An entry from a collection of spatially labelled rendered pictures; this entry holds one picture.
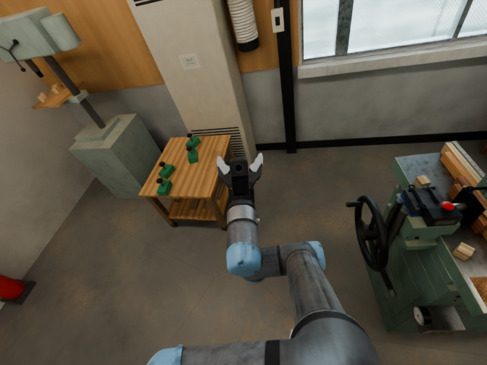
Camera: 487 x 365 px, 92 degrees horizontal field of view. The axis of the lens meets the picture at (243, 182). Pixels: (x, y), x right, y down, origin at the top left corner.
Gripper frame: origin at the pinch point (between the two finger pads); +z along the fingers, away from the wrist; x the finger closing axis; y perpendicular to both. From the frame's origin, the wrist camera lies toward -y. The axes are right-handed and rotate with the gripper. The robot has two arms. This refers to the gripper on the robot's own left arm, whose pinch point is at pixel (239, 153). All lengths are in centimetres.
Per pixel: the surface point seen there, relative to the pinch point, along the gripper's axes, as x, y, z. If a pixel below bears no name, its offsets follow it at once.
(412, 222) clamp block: 54, 21, -16
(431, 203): 59, 16, -12
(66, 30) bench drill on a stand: -102, -9, 113
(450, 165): 80, 21, 8
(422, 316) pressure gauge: 59, 47, -37
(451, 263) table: 63, 27, -27
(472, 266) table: 66, 25, -29
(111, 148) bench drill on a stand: -107, 69, 96
